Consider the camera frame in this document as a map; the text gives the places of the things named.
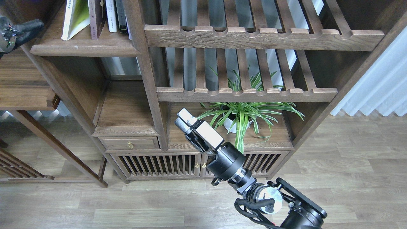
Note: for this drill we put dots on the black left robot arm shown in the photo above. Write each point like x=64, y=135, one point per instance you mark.
x=13, y=36

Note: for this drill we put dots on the maroon book white characters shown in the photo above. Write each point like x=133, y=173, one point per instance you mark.
x=97, y=11

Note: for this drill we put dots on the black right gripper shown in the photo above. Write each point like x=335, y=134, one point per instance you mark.
x=224, y=160

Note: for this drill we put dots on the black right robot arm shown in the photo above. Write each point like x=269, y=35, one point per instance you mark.
x=273, y=205

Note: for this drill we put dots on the green spider plant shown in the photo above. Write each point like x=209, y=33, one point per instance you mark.
x=241, y=113

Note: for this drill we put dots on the white plant pot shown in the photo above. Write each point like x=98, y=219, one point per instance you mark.
x=235, y=125

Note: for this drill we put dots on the dark upright book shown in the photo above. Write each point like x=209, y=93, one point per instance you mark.
x=121, y=16

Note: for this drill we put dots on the yellow green book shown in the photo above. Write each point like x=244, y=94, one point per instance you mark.
x=77, y=17

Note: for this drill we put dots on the white upright book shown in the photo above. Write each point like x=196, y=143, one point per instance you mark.
x=111, y=15

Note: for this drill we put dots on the white curtain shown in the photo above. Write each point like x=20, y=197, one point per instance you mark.
x=383, y=88

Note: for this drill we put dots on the brass drawer knob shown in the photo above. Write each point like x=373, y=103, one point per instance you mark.
x=130, y=145

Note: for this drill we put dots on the pale upright book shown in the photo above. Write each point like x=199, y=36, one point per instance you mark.
x=127, y=23

